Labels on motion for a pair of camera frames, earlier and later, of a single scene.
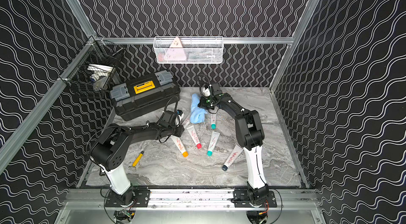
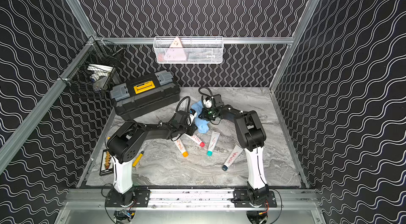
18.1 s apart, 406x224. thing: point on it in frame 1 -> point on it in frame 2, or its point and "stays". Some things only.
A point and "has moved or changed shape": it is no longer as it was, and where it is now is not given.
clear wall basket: x=204 y=49 stays
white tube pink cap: x=194 y=136 has moved or changed shape
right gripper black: x=201 y=103 -> x=203 y=113
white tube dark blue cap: x=235 y=154 stays
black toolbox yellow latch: x=144 y=95 stays
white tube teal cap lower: x=214 y=138 stays
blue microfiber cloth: x=197 y=113 has moved or changed shape
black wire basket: x=91 y=76 stays
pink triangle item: x=175 y=52 stays
